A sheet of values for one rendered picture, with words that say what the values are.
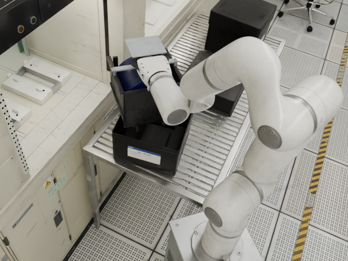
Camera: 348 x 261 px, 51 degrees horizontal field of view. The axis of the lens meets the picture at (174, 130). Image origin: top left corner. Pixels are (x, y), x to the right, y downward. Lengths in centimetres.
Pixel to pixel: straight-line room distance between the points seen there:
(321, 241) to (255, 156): 166
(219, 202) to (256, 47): 43
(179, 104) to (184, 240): 56
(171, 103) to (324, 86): 44
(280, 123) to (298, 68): 286
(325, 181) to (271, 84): 206
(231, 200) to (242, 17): 121
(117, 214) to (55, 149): 91
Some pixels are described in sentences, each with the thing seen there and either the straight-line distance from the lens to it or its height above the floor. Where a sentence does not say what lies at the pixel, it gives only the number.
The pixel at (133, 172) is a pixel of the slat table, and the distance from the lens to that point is 152.
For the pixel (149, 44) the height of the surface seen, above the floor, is 127.
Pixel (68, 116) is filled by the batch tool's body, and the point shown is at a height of 87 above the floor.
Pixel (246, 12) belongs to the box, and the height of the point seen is 101.
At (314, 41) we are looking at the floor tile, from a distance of 398.
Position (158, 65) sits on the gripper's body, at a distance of 118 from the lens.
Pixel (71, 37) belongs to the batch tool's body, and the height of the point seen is 106.
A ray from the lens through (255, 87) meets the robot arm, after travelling 75.
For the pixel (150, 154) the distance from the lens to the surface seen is 144.
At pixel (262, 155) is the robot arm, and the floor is 138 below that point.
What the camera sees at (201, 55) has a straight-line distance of 193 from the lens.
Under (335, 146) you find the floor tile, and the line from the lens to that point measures 299.
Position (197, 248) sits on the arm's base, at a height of 77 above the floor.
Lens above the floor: 202
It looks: 49 degrees down
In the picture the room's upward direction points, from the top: 9 degrees clockwise
